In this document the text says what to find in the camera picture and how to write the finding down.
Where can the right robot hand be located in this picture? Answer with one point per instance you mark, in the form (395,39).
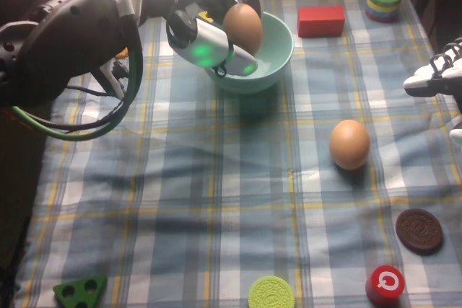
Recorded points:
(429,82)

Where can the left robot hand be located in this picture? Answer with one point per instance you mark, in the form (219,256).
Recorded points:
(205,44)

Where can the brown egg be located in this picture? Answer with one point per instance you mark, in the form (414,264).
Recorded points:
(349,145)
(243,26)

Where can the teal plastic bowl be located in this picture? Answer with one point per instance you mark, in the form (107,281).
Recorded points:
(276,52)

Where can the red rectangular block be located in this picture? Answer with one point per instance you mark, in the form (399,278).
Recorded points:
(321,21)

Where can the brown sandwich cookie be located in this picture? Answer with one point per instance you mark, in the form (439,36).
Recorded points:
(419,231)

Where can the blue plaid cloth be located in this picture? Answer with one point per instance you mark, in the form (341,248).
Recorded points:
(234,221)

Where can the red cylinder with white mark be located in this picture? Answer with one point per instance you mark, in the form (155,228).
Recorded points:
(384,284)

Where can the green sandwich cookie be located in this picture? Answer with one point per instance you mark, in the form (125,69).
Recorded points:
(271,293)

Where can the green triangle block with holes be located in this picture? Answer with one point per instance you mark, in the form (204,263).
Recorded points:
(81,291)

